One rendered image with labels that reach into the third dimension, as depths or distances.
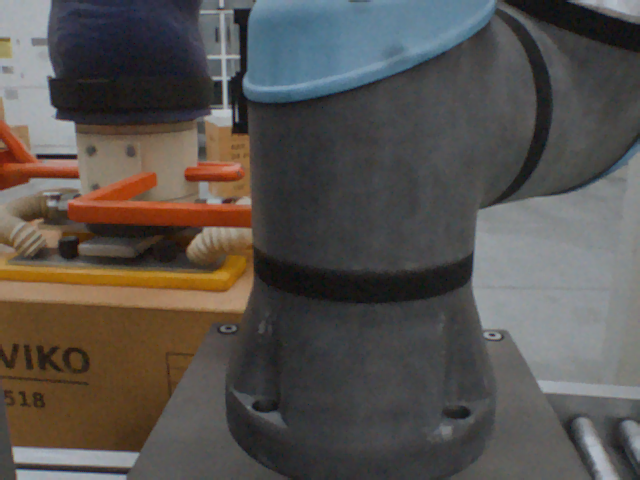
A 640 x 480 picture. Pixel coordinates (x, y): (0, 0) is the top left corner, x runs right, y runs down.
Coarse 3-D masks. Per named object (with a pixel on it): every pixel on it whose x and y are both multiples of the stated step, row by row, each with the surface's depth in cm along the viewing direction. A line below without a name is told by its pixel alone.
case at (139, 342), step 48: (48, 240) 100; (0, 288) 78; (48, 288) 78; (96, 288) 78; (144, 288) 78; (240, 288) 78; (0, 336) 77; (48, 336) 76; (96, 336) 75; (144, 336) 74; (192, 336) 73; (48, 384) 78; (96, 384) 77; (144, 384) 76; (48, 432) 80; (96, 432) 79; (144, 432) 77
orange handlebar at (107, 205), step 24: (0, 168) 89; (24, 168) 89; (48, 168) 88; (72, 168) 88; (192, 168) 85; (216, 168) 85; (240, 168) 86; (96, 192) 68; (120, 192) 72; (72, 216) 63; (96, 216) 62; (120, 216) 62; (144, 216) 62; (168, 216) 61; (192, 216) 61; (216, 216) 61; (240, 216) 60
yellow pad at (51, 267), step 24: (72, 240) 82; (168, 240) 82; (0, 264) 82; (24, 264) 81; (48, 264) 81; (72, 264) 80; (96, 264) 80; (120, 264) 80; (144, 264) 80; (168, 264) 80; (192, 264) 80; (216, 264) 80; (240, 264) 83; (168, 288) 78; (192, 288) 77; (216, 288) 77
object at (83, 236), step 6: (66, 234) 99; (72, 234) 99; (78, 234) 98; (84, 234) 98; (90, 234) 98; (96, 234) 98; (84, 240) 99; (174, 240) 96; (180, 240) 96; (186, 240) 96; (192, 240) 96; (186, 246) 96
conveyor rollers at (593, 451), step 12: (576, 420) 120; (588, 420) 119; (576, 432) 118; (588, 432) 115; (624, 432) 117; (636, 432) 115; (576, 444) 116; (588, 444) 112; (600, 444) 112; (624, 444) 115; (636, 444) 112; (588, 456) 110; (600, 456) 108; (636, 456) 110; (588, 468) 108; (600, 468) 105; (612, 468) 105; (636, 468) 109
